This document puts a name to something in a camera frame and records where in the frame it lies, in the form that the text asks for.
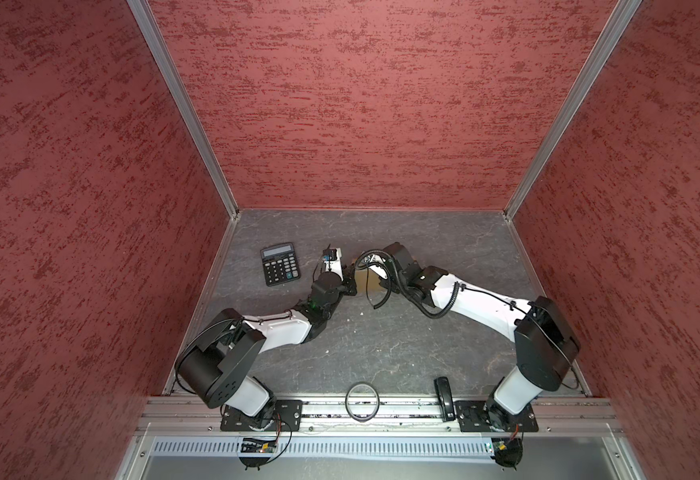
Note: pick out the black desk calculator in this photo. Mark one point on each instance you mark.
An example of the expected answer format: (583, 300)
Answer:
(280, 264)

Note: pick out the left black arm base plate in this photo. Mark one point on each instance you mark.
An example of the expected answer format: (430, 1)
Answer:
(282, 413)

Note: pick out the white perforated cable duct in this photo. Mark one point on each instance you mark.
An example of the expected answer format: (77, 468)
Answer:
(471, 449)

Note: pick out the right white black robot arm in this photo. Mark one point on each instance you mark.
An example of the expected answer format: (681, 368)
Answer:
(544, 342)

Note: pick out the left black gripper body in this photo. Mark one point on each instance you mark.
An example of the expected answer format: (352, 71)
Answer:
(347, 288)

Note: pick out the brown cardboard box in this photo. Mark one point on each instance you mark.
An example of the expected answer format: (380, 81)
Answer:
(368, 281)

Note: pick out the aluminium front rail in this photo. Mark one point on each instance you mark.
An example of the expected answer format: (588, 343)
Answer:
(389, 415)

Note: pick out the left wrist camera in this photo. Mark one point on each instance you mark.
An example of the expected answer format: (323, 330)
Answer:
(331, 261)

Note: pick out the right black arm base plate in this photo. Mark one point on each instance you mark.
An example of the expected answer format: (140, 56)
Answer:
(476, 417)

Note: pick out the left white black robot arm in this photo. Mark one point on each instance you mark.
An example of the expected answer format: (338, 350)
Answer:
(216, 364)

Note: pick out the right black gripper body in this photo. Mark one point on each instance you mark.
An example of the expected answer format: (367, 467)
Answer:
(395, 284)

